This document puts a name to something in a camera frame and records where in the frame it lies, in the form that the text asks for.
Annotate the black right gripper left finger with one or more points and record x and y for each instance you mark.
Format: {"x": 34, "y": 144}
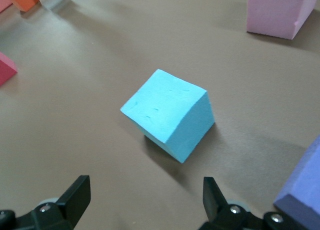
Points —
{"x": 75, "y": 200}

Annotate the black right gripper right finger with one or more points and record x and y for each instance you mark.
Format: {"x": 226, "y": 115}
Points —
{"x": 213, "y": 202}

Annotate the light blue foam block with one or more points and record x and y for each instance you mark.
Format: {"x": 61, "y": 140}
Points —
{"x": 165, "y": 114}

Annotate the brown table cover sheet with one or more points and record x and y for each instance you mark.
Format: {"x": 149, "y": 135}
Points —
{"x": 75, "y": 114}

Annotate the purple foam block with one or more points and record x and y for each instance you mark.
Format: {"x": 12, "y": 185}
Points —
{"x": 305, "y": 185}

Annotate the red foam block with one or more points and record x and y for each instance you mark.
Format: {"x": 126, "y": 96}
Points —
{"x": 5, "y": 69}

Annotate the pink foam block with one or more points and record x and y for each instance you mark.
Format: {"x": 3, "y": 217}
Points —
{"x": 272, "y": 12}

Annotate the pink plastic bin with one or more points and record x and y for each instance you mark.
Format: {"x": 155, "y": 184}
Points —
{"x": 3, "y": 3}

